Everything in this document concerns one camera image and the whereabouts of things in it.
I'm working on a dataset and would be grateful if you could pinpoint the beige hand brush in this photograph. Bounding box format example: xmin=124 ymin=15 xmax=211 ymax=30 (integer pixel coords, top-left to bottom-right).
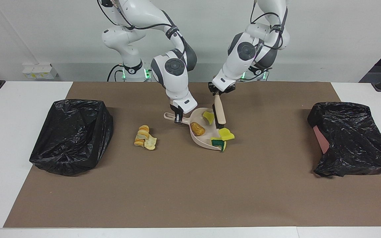
xmin=212 ymin=94 xmax=227 ymax=129

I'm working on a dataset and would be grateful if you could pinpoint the brown bread roll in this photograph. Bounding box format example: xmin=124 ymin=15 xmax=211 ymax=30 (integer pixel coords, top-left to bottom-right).
xmin=190 ymin=122 xmax=206 ymax=137

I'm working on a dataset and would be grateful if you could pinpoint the beige plastic dustpan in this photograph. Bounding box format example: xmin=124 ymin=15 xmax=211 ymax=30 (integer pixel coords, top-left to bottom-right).
xmin=163 ymin=107 xmax=226 ymax=152

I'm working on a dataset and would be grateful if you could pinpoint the pale bread piece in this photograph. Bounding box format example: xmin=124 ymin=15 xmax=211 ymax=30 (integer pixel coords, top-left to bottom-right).
xmin=144 ymin=136 xmax=157 ymax=151

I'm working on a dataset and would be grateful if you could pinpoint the golden croissant piece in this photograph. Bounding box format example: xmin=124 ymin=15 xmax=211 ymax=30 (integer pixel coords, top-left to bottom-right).
xmin=134 ymin=125 xmax=150 ymax=147

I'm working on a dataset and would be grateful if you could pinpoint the black trash bag bin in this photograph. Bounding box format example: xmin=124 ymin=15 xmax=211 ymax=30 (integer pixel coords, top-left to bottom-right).
xmin=29 ymin=99 xmax=114 ymax=177

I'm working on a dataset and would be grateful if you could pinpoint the brown table mat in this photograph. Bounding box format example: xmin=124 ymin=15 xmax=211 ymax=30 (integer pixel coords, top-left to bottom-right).
xmin=3 ymin=82 xmax=381 ymax=228

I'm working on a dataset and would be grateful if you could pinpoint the pink box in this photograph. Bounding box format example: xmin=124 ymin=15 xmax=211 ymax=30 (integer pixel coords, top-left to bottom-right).
xmin=313 ymin=126 xmax=330 ymax=154

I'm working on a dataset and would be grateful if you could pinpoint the black bag over pink box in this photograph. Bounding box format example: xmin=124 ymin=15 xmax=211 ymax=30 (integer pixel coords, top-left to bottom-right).
xmin=307 ymin=102 xmax=381 ymax=178

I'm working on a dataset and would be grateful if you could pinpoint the black arm base cable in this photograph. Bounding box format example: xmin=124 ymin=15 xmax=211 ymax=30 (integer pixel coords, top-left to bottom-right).
xmin=107 ymin=64 xmax=125 ymax=82

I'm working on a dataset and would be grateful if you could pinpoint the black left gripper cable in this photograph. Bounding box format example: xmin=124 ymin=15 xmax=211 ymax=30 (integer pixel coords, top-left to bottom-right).
xmin=250 ymin=0 xmax=288 ymax=50

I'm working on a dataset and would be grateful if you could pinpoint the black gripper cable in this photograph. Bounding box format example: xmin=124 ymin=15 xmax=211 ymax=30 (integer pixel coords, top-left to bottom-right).
xmin=250 ymin=0 xmax=288 ymax=50
xmin=97 ymin=0 xmax=178 ymax=37

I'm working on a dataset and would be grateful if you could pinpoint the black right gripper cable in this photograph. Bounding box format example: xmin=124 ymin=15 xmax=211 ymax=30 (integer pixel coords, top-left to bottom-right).
xmin=97 ymin=0 xmax=178 ymax=37

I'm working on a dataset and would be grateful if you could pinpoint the white wall power box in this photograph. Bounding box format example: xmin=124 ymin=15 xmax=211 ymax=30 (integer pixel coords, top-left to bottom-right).
xmin=22 ymin=64 xmax=58 ymax=80

